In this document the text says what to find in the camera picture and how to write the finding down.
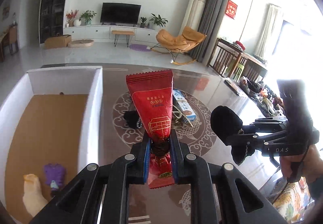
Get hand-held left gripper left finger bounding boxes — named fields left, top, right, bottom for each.
left=29, top=138, right=152, bottom=224

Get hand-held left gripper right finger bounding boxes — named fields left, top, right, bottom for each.
left=169, top=137, right=288, bottom=224

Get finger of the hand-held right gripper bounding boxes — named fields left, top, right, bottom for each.
left=224, top=129, right=288, bottom=146
left=242, top=117, right=288, bottom=131

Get black sock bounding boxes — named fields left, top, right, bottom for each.
left=210, top=105, right=254, bottom=166

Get black cloth item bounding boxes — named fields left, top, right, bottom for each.
left=124, top=110, right=142, bottom=130

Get red snack packet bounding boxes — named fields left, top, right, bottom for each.
left=126, top=69, right=177, bottom=189

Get white storage box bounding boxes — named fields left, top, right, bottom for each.
left=0, top=66, right=103, bottom=224

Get purple plastic toy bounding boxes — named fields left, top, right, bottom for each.
left=43, top=163, right=66, bottom=190

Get person's right hand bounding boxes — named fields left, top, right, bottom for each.
left=280, top=144, right=323, bottom=189

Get pile of assorted trinkets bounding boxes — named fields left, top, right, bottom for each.
left=238, top=76, right=287, bottom=116

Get dark flat tray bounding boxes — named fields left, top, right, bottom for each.
left=223, top=78, right=249, bottom=97

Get blue and white box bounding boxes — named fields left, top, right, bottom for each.
left=173, top=89, right=197, bottom=122

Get green plastic stool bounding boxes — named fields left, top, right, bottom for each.
left=228, top=62, right=246, bottom=80

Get floral patterned cloth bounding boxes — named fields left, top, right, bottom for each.
left=273, top=179, right=318, bottom=224

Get dark wooden side table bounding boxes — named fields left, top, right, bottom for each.
left=208, top=38, right=268, bottom=83

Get white sheer curtain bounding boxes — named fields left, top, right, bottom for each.
left=255, top=4, right=282, bottom=59

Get purple floor mat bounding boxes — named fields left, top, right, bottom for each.
left=129, top=43, right=150, bottom=52

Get grey curtain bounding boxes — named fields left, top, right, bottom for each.
left=197, top=0, right=229, bottom=63

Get orange lounge chair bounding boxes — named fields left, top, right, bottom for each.
left=151, top=26, right=207, bottom=65

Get covered standing air conditioner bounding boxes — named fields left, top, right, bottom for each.
left=178, top=0, right=209, bottom=36

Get wooden bench stool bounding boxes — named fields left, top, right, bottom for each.
left=111, top=29, right=135, bottom=48

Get beige round cushion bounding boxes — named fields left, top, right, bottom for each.
left=68, top=39, right=94, bottom=48

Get white television cabinet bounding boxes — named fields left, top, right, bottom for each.
left=63, top=24, right=162, bottom=40

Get large leafy potted plant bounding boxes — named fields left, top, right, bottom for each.
left=149, top=14, right=169, bottom=30

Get cardboard box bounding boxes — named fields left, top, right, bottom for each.
left=44, top=34, right=72, bottom=49

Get black television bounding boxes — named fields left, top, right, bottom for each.
left=100, top=2, right=142, bottom=25

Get green plant in green pot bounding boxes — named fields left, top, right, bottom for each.
left=79, top=10, right=97, bottom=25

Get red flowers in vase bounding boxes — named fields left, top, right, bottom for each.
left=66, top=10, right=79, bottom=27

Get wooden dining chair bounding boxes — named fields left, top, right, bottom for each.
left=0, top=23, right=19, bottom=61

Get dark display cabinet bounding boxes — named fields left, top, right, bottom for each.
left=39, top=0, right=76, bottom=44

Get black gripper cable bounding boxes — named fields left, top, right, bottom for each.
left=274, top=146, right=311, bottom=204

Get red wall hanging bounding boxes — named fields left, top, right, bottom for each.
left=227, top=0, right=238, bottom=19

